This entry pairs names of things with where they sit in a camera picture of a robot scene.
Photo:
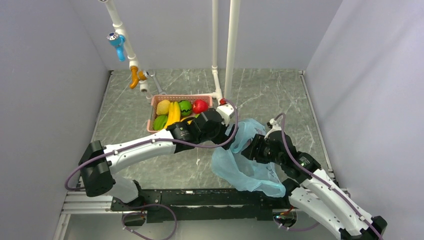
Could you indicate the red fake apple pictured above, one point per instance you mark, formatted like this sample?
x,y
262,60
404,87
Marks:
x,y
199,106

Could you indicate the silver wrench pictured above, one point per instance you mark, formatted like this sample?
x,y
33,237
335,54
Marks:
x,y
152,74

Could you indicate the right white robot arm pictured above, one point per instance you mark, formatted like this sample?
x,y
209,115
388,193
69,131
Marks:
x,y
311,190

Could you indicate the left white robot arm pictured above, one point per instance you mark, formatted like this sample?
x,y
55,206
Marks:
x,y
99,163

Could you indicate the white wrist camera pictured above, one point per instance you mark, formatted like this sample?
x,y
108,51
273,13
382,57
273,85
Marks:
x,y
226,111
275,130

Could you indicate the small green fake fruit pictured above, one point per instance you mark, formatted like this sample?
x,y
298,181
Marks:
x,y
159,122

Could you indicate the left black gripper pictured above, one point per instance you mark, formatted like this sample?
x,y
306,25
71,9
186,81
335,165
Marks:
x,y
224,138

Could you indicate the yellow fake banana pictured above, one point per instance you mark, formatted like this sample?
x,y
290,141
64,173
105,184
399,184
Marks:
x,y
174,114

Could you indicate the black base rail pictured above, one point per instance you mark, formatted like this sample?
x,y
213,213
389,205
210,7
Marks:
x,y
210,204

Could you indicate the green fake watermelon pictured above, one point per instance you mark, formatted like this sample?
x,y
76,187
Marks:
x,y
185,107

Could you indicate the light blue plastic bag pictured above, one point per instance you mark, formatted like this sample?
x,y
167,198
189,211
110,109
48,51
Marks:
x,y
242,173

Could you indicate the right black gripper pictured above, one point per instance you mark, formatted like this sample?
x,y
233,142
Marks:
x,y
252,152

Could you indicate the blue plastic faucet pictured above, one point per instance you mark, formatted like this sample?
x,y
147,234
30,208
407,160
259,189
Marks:
x,y
117,41

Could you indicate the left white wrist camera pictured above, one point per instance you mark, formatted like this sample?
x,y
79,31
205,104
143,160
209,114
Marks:
x,y
226,111

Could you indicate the orange plastic faucet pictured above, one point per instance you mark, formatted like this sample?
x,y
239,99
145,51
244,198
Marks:
x,y
137,76

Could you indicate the pink plastic basket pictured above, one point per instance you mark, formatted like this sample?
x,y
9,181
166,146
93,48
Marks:
x,y
173,98

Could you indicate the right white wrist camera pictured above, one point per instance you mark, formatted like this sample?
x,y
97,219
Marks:
x,y
275,130

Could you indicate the yellow fake pear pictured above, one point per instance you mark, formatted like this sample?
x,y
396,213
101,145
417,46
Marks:
x,y
163,107

